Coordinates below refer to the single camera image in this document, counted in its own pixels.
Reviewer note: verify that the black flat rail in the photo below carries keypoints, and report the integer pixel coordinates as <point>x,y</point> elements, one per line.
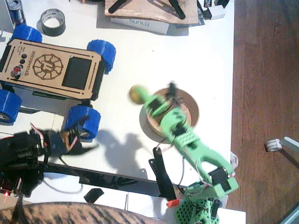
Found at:
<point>130,184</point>

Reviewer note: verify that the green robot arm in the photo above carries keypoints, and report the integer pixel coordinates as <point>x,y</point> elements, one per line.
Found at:
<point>205,154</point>

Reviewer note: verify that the black tape roll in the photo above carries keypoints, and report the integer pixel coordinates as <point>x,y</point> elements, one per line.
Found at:
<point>59,29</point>

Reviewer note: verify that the black stand leg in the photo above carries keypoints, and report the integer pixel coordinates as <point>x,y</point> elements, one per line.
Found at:
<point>177,10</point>
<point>116,5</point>

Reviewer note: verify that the white cardboard box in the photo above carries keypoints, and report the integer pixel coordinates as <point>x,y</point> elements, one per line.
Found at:
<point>151,25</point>

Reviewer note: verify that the brown paper bowl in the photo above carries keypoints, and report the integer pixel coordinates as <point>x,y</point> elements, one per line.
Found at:
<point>192,109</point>

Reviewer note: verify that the blue drink can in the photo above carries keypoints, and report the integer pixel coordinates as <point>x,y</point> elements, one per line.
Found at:
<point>17,14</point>

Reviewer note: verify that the black plastic piece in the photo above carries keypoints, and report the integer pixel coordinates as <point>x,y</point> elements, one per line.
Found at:
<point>93,195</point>

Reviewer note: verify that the white paper sheet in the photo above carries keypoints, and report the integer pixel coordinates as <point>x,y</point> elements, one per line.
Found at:
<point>42,117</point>

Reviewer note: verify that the blue rover wheel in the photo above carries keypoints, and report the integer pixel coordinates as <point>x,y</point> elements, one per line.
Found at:
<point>9,105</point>
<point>26,33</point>
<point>105,51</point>
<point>86,116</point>

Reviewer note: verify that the black plastic bracket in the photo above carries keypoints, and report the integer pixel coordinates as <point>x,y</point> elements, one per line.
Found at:
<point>222,2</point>

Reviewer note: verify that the white red plastic bag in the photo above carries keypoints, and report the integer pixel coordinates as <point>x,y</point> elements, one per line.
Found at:
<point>234,158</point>

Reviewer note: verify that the yellow lemon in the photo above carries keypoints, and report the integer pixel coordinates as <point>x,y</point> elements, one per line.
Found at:
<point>135,95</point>

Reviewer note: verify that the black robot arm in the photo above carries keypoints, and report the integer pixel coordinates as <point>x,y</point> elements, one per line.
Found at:
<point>21,149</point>

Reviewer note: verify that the grey chair leg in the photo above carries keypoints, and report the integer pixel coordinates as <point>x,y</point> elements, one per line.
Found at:
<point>290,142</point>

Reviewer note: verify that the striped brown fabric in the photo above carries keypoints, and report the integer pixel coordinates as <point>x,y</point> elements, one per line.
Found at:
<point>70,213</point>

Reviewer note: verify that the wooden rover chassis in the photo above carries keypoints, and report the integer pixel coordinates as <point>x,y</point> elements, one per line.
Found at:
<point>77,72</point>

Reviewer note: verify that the small white box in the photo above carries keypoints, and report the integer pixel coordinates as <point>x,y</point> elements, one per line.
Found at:
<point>217,14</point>

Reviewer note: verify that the brown wooden board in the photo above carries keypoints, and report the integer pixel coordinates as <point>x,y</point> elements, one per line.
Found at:
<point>149,11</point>

